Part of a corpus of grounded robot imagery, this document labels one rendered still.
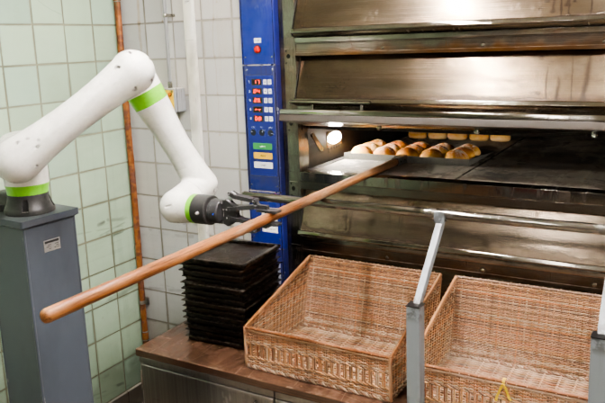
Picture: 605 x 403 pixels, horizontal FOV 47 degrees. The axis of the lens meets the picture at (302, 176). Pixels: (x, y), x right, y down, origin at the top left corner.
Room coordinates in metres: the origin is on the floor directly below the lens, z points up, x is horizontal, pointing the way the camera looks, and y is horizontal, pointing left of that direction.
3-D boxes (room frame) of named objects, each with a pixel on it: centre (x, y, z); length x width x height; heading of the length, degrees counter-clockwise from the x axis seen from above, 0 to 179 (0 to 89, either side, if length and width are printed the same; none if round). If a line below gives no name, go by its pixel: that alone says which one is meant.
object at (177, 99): (2.95, 0.55, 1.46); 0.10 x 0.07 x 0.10; 60
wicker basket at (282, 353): (2.29, -0.13, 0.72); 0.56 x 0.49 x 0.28; 59
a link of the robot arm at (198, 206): (2.07, 0.30, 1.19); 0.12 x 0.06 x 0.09; 149
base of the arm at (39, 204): (2.11, 0.89, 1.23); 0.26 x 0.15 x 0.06; 56
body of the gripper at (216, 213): (2.02, 0.23, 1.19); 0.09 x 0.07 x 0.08; 59
